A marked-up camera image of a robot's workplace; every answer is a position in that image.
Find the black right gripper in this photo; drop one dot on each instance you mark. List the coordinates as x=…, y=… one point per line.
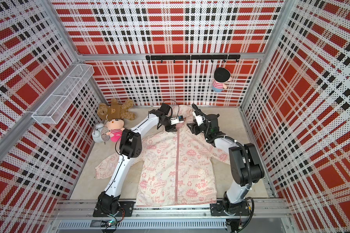
x=195, y=127

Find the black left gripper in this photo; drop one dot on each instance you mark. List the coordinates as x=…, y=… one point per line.
x=171, y=128

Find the cream pink printed jacket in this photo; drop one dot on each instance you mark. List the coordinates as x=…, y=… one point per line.
x=177, y=167

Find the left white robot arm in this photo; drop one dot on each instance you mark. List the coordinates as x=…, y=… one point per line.
x=130, y=148

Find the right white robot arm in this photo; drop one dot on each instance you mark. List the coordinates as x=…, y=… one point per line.
x=245, y=164

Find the pink plush doll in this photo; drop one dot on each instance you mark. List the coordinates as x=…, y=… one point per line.
x=115, y=128

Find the brown teddy bear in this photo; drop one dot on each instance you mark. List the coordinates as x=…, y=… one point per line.
x=116, y=110

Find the blue striped hanging doll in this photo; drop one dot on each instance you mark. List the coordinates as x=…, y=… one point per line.
x=221, y=77

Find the pale blue alarm clock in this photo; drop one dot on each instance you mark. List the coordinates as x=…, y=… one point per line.
x=99, y=134

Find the green circuit board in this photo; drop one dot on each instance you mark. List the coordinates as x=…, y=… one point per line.
x=109, y=224

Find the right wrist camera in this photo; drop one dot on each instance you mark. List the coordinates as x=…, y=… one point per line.
x=199, y=118

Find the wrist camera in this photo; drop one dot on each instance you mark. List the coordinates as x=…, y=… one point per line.
x=199, y=118
x=176, y=120

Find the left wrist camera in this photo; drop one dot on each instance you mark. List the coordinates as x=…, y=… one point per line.
x=176, y=120

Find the black hook rail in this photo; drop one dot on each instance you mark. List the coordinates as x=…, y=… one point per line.
x=162, y=58

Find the white wire mesh basket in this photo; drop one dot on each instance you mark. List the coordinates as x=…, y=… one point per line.
x=54, y=107

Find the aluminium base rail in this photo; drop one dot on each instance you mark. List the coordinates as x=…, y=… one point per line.
x=270, y=215

